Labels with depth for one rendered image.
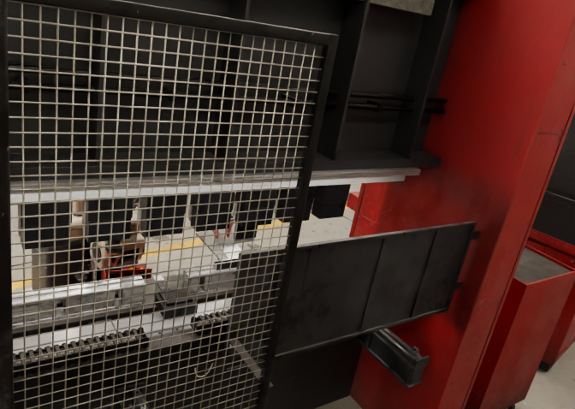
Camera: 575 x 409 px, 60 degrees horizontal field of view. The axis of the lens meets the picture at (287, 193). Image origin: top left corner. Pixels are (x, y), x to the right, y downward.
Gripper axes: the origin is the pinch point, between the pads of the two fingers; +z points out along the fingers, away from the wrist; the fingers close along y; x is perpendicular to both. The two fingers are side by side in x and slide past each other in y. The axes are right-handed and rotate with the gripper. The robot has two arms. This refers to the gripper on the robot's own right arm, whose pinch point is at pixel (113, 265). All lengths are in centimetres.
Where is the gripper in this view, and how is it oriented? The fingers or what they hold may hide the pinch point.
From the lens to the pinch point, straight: 247.4
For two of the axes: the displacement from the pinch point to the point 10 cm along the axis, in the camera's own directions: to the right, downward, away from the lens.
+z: -0.8, 9.9, 1.2
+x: 8.9, 0.2, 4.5
